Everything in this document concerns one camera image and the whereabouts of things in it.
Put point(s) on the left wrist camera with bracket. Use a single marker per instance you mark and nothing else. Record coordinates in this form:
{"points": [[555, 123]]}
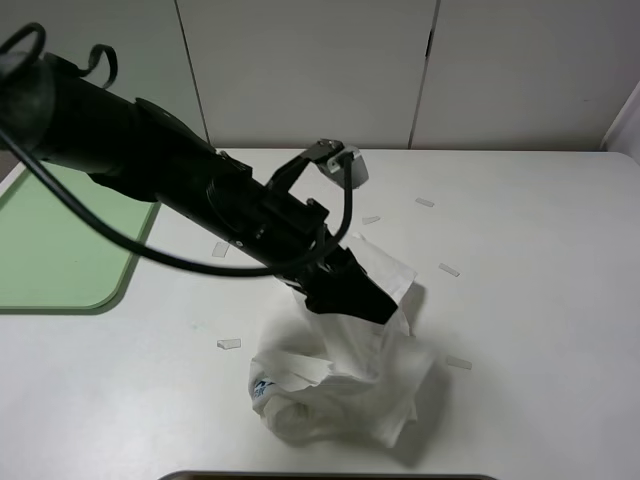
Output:
{"points": [[331, 158]]}

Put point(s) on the green plastic tray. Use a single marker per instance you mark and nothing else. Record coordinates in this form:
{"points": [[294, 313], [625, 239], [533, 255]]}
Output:
{"points": [[51, 262]]}

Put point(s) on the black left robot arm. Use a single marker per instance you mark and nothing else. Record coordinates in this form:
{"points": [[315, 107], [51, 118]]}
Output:
{"points": [[50, 114]]}

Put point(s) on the clear tape strip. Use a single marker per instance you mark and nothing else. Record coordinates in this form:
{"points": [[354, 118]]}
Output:
{"points": [[449, 270], [458, 363], [425, 202], [229, 344], [370, 220], [220, 250]]}

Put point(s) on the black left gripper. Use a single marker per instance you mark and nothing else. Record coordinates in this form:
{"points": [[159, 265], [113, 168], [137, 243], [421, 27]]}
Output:
{"points": [[281, 230]]}

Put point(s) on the white short sleeve t-shirt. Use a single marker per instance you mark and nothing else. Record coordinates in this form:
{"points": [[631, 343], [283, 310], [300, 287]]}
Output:
{"points": [[315, 376]]}

